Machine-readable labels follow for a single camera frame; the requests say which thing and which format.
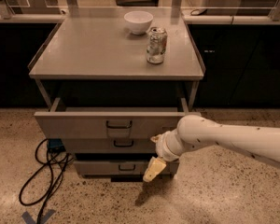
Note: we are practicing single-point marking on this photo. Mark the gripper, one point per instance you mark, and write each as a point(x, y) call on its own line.
point(161, 147)

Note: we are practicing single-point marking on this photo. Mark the grey top drawer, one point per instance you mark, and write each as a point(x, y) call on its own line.
point(109, 122)

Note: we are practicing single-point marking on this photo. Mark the grey drawer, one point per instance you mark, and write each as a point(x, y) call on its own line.
point(109, 146)
point(109, 122)
point(110, 168)

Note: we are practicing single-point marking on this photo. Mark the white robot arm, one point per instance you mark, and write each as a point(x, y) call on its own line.
point(194, 132)

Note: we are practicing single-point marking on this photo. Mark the grey bottom drawer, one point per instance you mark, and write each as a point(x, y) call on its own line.
point(110, 168)

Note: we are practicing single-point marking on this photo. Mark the grey middle drawer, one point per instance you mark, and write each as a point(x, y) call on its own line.
point(109, 146)

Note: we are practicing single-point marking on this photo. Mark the grey metal drawer cabinet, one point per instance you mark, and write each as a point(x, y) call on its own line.
point(93, 60)

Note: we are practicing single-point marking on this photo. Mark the blue power box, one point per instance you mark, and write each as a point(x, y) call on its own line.
point(55, 146)

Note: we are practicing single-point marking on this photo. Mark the crumpled silver soda can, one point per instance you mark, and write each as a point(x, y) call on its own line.
point(156, 45)

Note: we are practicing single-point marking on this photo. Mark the white ceramic bowl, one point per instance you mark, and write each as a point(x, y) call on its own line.
point(138, 22)

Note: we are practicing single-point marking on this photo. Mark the white railing ledge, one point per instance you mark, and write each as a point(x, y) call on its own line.
point(158, 19)

